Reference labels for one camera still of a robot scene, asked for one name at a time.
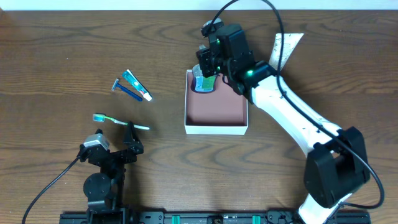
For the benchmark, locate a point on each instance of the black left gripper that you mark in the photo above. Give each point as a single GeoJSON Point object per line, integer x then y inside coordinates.
{"type": "Point", "coordinates": [116, 152]}

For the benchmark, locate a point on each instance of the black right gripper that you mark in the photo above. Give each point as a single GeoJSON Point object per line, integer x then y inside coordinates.
{"type": "Point", "coordinates": [204, 62]}

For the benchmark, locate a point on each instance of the clear soap pump bottle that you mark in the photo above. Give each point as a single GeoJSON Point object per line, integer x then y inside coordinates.
{"type": "Point", "coordinates": [201, 84]}

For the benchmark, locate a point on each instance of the white lotion tube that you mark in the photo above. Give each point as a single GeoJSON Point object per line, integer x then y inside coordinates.
{"type": "Point", "coordinates": [290, 42]}

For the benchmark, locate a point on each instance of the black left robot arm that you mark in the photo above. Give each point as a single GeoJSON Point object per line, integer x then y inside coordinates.
{"type": "Point", "coordinates": [104, 189]}

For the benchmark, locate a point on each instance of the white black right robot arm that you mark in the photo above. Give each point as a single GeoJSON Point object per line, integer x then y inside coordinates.
{"type": "Point", "coordinates": [335, 158]}

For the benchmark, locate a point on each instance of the green toothbrush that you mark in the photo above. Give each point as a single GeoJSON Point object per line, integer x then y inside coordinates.
{"type": "Point", "coordinates": [102, 118]}

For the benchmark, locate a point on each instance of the blue disposable razor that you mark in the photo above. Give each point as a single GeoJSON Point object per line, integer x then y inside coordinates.
{"type": "Point", "coordinates": [126, 90]}

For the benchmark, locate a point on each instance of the white cardboard box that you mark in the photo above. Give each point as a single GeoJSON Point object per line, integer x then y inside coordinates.
{"type": "Point", "coordinates": [221, 112]}

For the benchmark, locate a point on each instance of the small toothpaste tube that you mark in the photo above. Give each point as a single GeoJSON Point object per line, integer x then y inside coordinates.
{"type": "Point", "coordinates": [132, 79]}

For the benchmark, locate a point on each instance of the black mounting rail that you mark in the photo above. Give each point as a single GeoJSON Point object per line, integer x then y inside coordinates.
{"type": "Point", "coordinates": [269, 217]}

